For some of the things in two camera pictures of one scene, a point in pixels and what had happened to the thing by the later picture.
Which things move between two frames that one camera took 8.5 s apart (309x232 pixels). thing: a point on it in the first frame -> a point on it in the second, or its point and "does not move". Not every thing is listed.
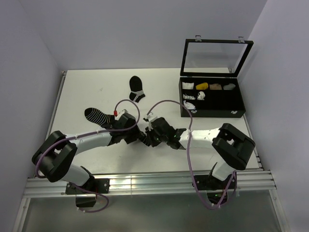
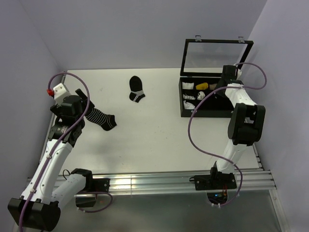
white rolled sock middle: x=188 y=97 does not move
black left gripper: x=136 y=133 -> x=83 y=98
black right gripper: x=150 y=139 -> x=221 y=79
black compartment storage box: x=214 y=97 does not move
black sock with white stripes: x=98 y=118 does not move
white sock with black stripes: x=201 y=95 does not move
